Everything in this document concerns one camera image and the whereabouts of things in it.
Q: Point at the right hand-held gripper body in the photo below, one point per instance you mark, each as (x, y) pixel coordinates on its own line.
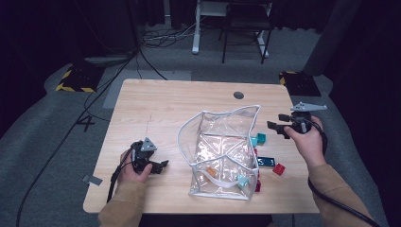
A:
(301, 121)

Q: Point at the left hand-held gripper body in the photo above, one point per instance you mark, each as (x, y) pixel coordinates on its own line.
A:
(143, 156)

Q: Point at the teal square toy brick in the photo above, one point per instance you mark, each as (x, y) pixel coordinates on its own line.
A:
(261, 138)

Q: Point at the red toy brick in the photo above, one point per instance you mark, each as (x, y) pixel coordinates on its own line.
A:
(255, 152)
(279, 169)

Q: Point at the dark blue long toy brick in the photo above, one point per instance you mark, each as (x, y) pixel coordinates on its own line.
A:
(266, 162)

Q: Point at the yellow-orange toy brick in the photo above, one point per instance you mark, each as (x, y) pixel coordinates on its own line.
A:
(211, 172)

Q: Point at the clear plastic bag white trim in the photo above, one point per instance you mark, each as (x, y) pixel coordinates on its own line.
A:
(220, 148)

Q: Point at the light teal sloped toy brick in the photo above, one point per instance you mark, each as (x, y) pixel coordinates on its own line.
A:
(242, 181)

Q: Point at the person's left hand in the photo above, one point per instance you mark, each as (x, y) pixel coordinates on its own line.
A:
(127, 171)

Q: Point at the person's right hand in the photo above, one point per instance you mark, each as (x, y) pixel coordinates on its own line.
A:
(310, 145)

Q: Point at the black yellow-striped stand base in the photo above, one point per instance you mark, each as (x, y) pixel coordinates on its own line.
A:
(80, 78)
(299, 83)

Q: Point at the dark round table grommet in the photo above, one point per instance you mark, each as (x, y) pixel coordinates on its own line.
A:
(238, 95)

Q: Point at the grey tape piece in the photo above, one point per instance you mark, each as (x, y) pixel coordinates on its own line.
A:
(92, 180)

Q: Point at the magenta toy brick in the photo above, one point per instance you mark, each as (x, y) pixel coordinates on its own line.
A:
(258, 186)

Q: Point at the person's dark lap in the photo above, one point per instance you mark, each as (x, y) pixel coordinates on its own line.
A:
(205, 221)

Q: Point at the grey curtain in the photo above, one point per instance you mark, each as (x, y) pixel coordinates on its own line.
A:
(331, 38)

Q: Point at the grey flat floor strip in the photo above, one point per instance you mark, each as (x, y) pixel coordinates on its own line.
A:
(107, 60)

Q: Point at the black metal chair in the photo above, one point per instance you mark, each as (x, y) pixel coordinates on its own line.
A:
(246, 19)

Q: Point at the white desk frame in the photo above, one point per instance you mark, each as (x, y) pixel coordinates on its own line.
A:
(196, 38)

